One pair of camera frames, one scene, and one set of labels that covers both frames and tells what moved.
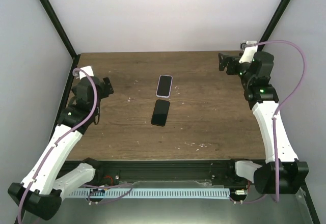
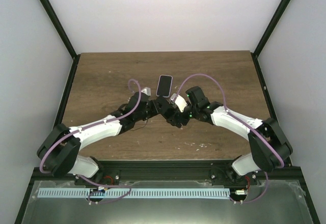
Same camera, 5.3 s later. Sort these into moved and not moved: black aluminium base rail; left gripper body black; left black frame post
Moved: left gripper body black
Not moved: black aluminium base rail; left black frame post
